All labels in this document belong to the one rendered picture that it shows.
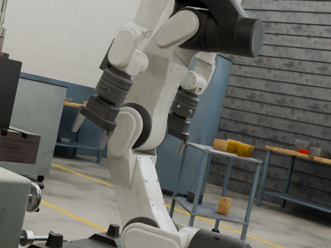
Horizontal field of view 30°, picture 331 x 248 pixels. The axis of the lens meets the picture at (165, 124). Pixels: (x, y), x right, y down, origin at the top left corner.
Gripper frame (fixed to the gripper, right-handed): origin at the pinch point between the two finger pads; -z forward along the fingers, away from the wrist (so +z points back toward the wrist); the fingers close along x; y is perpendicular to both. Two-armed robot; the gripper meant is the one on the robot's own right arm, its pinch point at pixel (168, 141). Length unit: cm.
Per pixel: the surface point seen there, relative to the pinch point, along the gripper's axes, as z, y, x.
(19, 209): -42, 20, 34
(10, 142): -7, 67, 15
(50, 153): -145, -387, 269
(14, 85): 6, 62, 24
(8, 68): 10, 65, 26
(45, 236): -52, 7, 27
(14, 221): -47, 21, 33
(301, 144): -44, -697, 73
